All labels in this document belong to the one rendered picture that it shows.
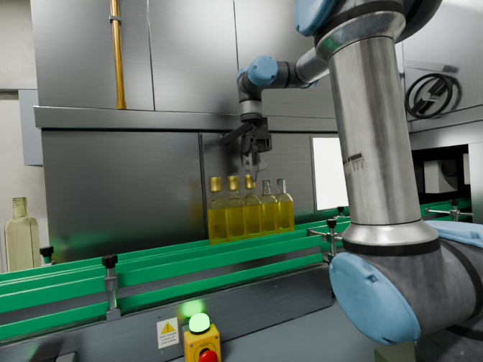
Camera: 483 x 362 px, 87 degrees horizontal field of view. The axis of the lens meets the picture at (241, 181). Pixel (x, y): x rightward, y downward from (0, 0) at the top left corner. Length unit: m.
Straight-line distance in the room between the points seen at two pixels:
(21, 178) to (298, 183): 3.51
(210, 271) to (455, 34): 1.47
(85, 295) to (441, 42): 1.69
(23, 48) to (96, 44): 3.35
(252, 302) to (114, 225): 0.49
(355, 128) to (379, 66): 0.08
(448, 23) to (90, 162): 1.62
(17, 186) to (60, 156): 3.14
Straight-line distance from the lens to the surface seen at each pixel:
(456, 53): 1.62
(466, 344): 0.52
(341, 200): 1.24
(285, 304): 0.78
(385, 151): 0.36
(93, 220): 0.91
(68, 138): 0.93
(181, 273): 0.66
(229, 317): 0.72
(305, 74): 0.76
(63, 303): 0.67
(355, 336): 0.78
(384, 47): 0.40
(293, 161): 1.07
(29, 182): 4.00
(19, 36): 4.41
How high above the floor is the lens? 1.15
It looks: 1 degrees down
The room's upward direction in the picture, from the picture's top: 4 degrees counter-clockwise
